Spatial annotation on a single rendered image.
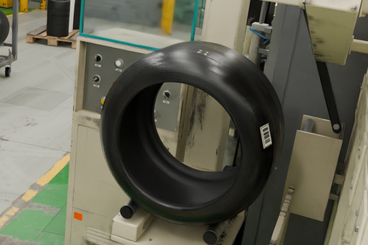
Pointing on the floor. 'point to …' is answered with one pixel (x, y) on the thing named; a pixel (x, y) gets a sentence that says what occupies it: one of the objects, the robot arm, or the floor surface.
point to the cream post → (235, 36)
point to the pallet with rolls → (60, 21)
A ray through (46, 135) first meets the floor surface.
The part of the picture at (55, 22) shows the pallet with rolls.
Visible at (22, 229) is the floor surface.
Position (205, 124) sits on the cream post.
